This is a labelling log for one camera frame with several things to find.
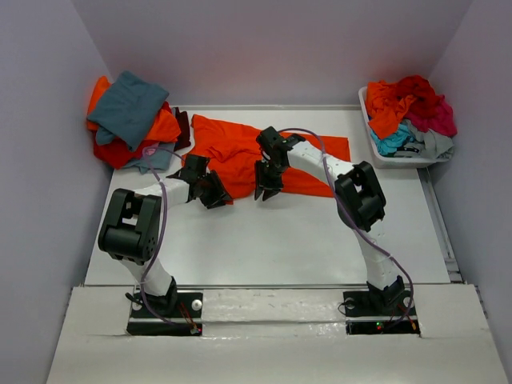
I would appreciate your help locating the magenta crumpled t shirt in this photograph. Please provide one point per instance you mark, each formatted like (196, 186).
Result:
(442, 122)

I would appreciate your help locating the dark maroon t shirt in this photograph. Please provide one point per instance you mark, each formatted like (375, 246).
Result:
(183, 140)

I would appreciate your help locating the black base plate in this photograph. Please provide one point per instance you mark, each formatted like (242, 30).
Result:
(185, 319)
(362, 318)

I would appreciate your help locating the orange folded t shirt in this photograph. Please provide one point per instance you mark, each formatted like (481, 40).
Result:
(164, 129)

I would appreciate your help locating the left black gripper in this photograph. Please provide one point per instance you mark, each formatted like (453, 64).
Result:
(219, 193)

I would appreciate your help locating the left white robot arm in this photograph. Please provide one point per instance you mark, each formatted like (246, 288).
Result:
(132, 229)

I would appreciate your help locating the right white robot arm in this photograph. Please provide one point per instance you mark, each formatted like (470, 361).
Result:
(356, 190)

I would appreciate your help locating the pink folded t shirt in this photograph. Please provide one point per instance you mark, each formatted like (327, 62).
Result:
(150, 150)

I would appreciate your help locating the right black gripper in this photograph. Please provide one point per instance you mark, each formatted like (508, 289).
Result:
(262, 183)

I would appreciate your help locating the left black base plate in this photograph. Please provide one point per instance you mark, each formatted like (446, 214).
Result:
(185, 319)

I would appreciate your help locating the white laundry basket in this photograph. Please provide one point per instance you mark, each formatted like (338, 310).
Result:
(390, 162)

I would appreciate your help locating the teal folded t shirt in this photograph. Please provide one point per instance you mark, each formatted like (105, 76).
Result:
(127, 110)

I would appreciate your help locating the cyan crumpled t shirt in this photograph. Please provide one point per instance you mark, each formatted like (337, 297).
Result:
(389, 145)

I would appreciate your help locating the red crumpled t shirt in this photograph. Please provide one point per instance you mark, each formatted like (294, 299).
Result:
(425, 98)

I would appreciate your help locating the orange t shirt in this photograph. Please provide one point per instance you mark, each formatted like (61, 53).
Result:
(233, 151)
(164, 129)

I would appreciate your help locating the grey-blue bottom t shirt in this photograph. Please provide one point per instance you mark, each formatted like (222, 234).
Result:
(160, 160)

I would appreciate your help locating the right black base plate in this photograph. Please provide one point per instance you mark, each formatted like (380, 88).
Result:
(362, 318)

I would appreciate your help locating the red folded t shirt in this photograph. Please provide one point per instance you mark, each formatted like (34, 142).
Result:
(116, 154)

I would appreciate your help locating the grey crumpled t shirt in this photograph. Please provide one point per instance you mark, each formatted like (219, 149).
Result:
(429, 145)

